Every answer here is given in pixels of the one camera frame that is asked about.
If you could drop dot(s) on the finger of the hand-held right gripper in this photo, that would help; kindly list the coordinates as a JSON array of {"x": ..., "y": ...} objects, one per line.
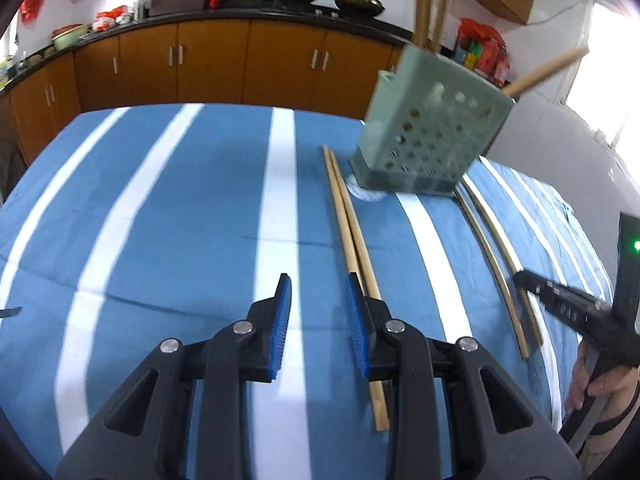
[{"x": 560, "y": 300}]

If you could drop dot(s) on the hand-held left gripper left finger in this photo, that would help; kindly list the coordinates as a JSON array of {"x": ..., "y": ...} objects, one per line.
[{"x": 280, "y": 330}]

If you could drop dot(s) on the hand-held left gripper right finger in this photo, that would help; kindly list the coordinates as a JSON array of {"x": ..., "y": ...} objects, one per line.
[{"x": 357, "y": 330}]

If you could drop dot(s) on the green perforated utensil holder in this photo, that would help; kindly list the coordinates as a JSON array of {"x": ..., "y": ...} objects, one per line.
[{"x": 430, "y": 150}]

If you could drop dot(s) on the person's right forearm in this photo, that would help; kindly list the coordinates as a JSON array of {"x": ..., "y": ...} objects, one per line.
[{"x": 620, "y": 440}]

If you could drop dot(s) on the person's right hand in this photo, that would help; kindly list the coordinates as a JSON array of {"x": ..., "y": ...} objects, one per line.
[{"x": 582, "y": 380}]

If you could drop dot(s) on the blue white striped tablecloth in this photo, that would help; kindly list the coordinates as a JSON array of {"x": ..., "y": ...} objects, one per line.
[{"x": 175, "y": 240}]

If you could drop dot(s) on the large bright window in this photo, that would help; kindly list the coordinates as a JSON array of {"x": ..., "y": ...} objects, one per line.
[{"x": 610, "y": 60}]

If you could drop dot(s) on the red bag with condiment bottles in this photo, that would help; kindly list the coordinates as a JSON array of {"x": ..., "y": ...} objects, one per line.
[{"x": 485, "y": 45}]

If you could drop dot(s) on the lower wooden kitchen cabinets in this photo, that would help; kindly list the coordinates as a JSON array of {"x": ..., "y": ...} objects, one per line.
[{"x": 210, "y": 60}]

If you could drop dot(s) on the black kitchen countertop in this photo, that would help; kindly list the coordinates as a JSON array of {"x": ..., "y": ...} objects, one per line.
[{"x": 250, "y": 10}]

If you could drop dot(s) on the black gas stove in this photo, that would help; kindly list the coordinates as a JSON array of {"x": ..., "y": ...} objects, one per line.
[{"x": 325, "y": 10}]

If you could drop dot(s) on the lidded dark wok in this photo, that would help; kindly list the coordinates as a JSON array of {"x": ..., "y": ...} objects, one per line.
[{"x": 357, "y": 2}]

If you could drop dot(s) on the clear plastic container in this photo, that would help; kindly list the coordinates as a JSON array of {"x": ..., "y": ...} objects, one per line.
[{"x": 145, "y": 2}]

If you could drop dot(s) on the red white plastic bag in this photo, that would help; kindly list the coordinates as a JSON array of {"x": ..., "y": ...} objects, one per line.
[{"x": 112, "y": 17}]

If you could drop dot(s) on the green basin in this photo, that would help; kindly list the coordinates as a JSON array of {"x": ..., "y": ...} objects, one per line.
[{"x": 72, "y": 37}]

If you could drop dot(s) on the red hanging plastic bag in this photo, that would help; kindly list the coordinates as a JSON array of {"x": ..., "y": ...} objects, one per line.
[{"x": 34, "y": 2}]

